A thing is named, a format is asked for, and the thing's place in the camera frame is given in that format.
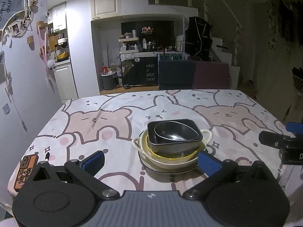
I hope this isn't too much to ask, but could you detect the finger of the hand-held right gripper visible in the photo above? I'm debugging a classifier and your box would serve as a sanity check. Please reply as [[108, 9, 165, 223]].
[[285, 122, 303, 134], [259, 131, 295, 147]]

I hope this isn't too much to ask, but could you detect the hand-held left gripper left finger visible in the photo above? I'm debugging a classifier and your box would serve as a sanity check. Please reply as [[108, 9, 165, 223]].
[[26, 151, 120, 200]]

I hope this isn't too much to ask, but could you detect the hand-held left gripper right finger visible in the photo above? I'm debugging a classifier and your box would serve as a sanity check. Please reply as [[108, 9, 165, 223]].
[[183, 151, 277, 200]]

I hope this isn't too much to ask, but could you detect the white floral bowl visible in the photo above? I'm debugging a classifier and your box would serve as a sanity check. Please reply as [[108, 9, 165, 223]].
[[145, 135, 200, 162]]

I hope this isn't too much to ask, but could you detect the cream bowl with handles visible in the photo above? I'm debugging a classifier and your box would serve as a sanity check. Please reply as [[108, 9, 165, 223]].
[[132, 129, 213, 170]]

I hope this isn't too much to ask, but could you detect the round steel bowl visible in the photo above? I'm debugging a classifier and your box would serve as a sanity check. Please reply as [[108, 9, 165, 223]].
[[154, 121, 199, 145]]

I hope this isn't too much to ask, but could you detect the white leaf-print plate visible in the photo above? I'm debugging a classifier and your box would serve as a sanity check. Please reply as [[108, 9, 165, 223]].
[[138, 144, 207, 174]]

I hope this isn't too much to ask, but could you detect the bear-print tablecloth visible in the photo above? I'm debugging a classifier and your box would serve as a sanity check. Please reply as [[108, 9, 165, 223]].
[[7, 89, 303, 227]]

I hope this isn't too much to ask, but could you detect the phone in orange case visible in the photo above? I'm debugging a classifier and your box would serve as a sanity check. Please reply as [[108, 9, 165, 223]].
[[13, 154, 39, 191]]

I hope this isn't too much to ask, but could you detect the low wooden platform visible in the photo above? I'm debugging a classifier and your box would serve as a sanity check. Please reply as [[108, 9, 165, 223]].
[[100, 85, 159, 95]]

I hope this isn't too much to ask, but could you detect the grey trash bin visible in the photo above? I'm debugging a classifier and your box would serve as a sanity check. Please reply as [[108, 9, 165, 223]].
[[101, 72, 117, 90]]

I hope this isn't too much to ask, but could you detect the white lower cabinet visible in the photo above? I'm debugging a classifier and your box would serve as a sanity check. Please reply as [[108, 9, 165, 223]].
[[53, 63, 78, 101]]

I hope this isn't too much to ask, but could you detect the maroon chair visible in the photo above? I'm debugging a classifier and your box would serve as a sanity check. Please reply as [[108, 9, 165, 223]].
[[193, 61, 230, 90]]

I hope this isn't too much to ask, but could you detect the dark blue chair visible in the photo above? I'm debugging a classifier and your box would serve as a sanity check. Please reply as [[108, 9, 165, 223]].
[[158, 60, 197, 91]]

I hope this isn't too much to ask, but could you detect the black curtain with white lettering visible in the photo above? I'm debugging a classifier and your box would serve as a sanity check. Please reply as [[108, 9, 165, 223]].
[[121, 56, 159, 87]]

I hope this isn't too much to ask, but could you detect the dark hanging garland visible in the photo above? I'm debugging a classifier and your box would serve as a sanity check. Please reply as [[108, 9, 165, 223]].
[[266, 0, 303, 55]]

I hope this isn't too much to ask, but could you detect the green sign plate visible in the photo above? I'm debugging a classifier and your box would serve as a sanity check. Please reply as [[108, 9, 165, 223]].
[[159, 54, 183, 61]]

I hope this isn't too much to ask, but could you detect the white shelf rack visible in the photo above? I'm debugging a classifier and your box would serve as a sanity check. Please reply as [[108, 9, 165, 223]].
[[118, 37, 140, 54]]

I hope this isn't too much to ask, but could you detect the black jacket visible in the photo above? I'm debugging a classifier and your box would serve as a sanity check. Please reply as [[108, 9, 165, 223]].
[[185, 16, 212, 61]]

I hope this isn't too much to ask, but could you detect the white upper cabinet door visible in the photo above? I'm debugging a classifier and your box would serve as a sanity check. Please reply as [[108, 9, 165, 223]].
[[91, 0, 121, 19]]

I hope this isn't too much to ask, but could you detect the pink ribbon wall decoration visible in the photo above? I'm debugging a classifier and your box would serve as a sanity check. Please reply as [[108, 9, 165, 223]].
[[37, 21, 57, 90]]

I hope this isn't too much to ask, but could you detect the wall photo collage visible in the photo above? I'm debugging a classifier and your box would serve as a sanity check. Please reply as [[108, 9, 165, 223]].
[[0, 0, 38, 45]]

